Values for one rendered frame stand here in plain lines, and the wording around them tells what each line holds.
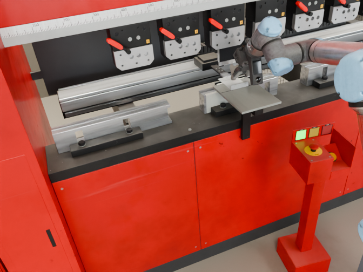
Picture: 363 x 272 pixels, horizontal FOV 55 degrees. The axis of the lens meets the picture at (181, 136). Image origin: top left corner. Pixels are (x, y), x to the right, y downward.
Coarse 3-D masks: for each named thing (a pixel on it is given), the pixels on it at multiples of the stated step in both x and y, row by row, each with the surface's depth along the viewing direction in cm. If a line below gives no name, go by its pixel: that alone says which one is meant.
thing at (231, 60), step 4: (224, 48) 148; (228, 48) 149; (232, 48) 150; (236, 48) 150; (220, 52) 148; (224, 52) 149; (228, 52) 150; (232, 52) 151; (220, 56) 149; (224, 56) 150; (228, 56) 151; (232, 56) 152; (220, 60) 150; (224, 60) 151; (228, 60) 153; (232, 60) 154; (220, 64) 152; (224, 64) 153
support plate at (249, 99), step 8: (248, 80) 157; (216, 88) 153; (224, 88) 152; (240, 88) 151; (248, 88) 150; (256, 88) 150; (224, 96) 146; (232, 96) 145; (240, 96) 145; (248, 96) 144; (256, 96) 144; (264, 96) 143; (272, 96) 143; (232, 104) 140; (240, 104) 139; (248, 104) 139; (256, 104) 138; (264, 104) 138; (272, 104) 138; (240, 112) 135; (248, 112) 135
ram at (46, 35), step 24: (0, 0) 107; (24, 0) 109; (48, 0) 112; (72, 0) 114; (96, 0) 117; (120, 0) 120; (144, 0) 123; (240, 0) 136; (0, 24) 110; (96, 24) 121; (120, 24) 124
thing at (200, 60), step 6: (204, 54) 178; (210, 54) 177; (216, 54) 177; (198, 60) 175; (204, 60) 171; (210, 60) 172; (216, 60) 173; (198, 66) 176; (204, 66) 172; (210, 66) 173; (216, 66) 171; (222, 72) 165
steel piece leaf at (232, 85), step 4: (228, 80) 158; (232, 80) 157; (236, 80) 157; (240, 80) 157; (224, 84) 155; (228, 84) 154; (232, 84) 154; (236, 84) 149; (240, 84) 150; (244, 84) 151; (228, 88) 152; (232, 88) 150; (236, 88) 150
